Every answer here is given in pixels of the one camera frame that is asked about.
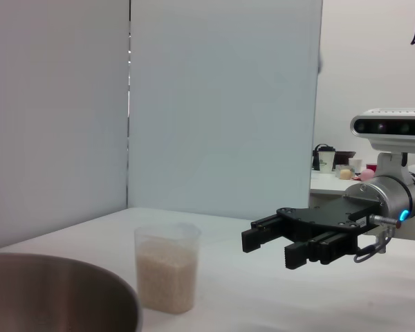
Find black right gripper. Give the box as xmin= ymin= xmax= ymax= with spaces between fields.
xmin=241 ymin=197 xmax=380 ymax=271

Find clear plastic measuring cup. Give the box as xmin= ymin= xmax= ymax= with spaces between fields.
xmin=133 ymin=223 xmax=202 ymax=315

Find white uncooked rice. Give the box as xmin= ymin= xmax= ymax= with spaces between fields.
xmin=136 ymin=241 xmax=198 ymax=314

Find stainless steel mixing bowl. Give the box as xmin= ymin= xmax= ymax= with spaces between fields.
xmin=0 ymin=252 xmax=142 ymax=332

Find paper cup with black lid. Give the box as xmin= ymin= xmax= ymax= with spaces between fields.
xmin=313 ymin=143 xmax=336 ymax=173

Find dark brown bowl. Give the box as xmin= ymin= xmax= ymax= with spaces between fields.
xmin=333 ymin=150 xmax=357 ymax=167

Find white background table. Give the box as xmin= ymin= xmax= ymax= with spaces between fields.
xmin=309 ymin=171 xmax=381 ymax=210

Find yellow item in clear box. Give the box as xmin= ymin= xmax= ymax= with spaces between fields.
xmin=335 ymin=165 xmax=356 ymax=180

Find white partition panel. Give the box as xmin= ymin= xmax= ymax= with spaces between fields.
xmin=0 ymin=0 xmax=131 ymax=253
xmin=128 ymin=0 xmax=324 ymax=222

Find grey right gripper cable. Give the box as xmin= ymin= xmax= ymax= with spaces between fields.
xmin=353 ymin=214 xmax=404 ymax=264

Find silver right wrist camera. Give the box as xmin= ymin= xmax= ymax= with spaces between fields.
xmin=349 ymin=107 xmax=415 ymax=181

